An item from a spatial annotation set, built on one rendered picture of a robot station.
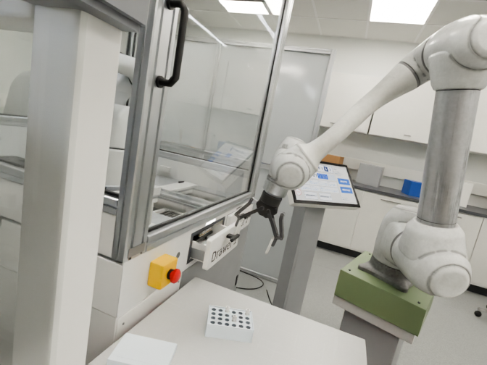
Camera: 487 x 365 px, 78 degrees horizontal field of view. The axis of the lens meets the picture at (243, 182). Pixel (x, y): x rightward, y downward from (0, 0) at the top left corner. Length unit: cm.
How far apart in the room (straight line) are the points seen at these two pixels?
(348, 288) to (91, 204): 105
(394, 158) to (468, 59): 374
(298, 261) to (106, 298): 140
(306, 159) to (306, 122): 177
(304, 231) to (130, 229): 138
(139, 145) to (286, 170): 39
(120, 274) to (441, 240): 85
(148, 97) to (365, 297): 96
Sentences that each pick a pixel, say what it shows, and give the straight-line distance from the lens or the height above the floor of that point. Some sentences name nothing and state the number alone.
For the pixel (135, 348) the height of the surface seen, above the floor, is 78.
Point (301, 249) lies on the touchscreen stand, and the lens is 200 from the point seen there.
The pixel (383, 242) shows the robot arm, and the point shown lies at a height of 100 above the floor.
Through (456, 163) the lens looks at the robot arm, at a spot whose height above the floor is 132.
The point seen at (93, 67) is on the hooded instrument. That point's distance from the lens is 28.
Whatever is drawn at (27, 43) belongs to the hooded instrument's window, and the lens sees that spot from 24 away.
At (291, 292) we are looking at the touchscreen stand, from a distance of 212.
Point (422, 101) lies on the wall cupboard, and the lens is 434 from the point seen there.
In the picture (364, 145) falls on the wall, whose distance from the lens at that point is 459.
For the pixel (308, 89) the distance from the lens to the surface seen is 267.
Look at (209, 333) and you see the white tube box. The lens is 88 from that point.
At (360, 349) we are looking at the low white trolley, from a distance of 103.
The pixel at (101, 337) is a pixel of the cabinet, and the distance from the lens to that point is 92.
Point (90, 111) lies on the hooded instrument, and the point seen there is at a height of 129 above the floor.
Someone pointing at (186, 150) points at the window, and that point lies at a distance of 91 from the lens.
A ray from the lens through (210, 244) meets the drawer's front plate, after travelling 102.
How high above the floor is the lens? 130
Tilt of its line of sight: 10 degrees down
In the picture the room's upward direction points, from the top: 11 degrees clockwise
